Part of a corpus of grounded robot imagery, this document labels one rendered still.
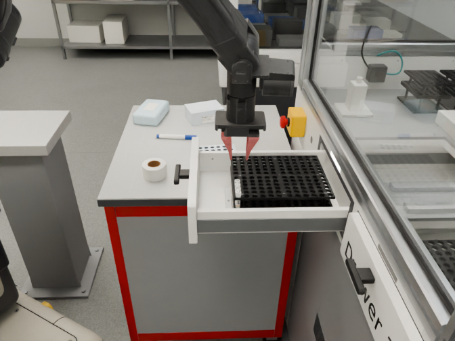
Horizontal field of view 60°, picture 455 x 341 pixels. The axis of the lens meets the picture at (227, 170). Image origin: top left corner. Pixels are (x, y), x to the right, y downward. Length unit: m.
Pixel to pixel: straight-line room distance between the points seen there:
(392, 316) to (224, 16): 0.52
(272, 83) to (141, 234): 0.65
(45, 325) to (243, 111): 1.02
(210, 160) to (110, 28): 3.88
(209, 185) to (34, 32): 4.71
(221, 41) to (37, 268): 1.45
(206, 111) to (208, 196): 0.54
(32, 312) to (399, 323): 1.20
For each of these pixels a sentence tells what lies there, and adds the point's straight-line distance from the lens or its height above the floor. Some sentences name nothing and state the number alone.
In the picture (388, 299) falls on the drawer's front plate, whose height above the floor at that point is 0.92.
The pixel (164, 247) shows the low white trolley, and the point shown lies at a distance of 1.23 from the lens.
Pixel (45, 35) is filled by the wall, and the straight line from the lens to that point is 5.51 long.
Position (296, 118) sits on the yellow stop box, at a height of 0.91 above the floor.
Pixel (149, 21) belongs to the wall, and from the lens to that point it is 5.15.
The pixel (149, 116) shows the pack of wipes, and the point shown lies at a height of 0.80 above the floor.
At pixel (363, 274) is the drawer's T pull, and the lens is 0.72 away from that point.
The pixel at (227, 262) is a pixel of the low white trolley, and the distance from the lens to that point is 1.27.
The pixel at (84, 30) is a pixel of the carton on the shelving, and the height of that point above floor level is 0.29.
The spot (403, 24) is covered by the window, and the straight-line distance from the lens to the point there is 0.72.
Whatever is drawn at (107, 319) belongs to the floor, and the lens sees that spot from 1.81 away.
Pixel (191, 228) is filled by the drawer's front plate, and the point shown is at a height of 0.87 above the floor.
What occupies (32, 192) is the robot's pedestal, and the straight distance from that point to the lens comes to 1.62.
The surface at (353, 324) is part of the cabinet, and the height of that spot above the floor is 0.71.
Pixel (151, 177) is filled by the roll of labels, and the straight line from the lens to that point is 1.15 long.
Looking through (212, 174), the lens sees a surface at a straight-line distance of 1.04.
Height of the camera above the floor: 1.42
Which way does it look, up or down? 33 degrees down
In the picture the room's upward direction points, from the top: 1 degrees clockwise
